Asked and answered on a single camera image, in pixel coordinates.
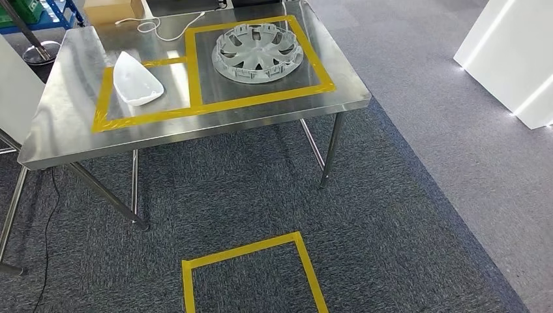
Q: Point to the white plastic car part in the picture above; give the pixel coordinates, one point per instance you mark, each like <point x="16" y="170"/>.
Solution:
<point x="136" y="82"/>

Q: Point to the steel workbench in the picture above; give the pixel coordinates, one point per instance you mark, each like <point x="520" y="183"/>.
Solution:
<point x="216" y="121"/>

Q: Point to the blue metal frame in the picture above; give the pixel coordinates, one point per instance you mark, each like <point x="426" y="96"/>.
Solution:
<point x="60" y="15"/>

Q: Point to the white cabinet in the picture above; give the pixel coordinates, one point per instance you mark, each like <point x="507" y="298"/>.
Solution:
<point x="17" y="90"/>

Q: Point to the grey wheel cover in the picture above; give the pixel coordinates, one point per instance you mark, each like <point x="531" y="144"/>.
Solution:
<point x="257" y="54"/>

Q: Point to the cardboard box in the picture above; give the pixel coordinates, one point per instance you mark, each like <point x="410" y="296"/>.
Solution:
<point x="112" y="11"/>

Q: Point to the chrome stanchion post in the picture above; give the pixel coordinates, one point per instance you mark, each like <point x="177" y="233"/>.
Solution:
<point x="39" y="54"/>

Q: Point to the white panel corner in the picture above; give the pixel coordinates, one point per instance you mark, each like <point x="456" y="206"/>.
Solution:
<point x="514" y="56"/>

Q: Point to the steel side table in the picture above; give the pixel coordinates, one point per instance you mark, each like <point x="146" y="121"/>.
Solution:
<point x="13" y="207"/>

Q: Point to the yellow tape frame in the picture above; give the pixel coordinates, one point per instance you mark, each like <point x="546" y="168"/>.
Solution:
<point x="193" y="73"/>

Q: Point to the green plastic crate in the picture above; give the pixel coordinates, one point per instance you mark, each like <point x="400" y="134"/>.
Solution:
<point x="26" y="9"/>

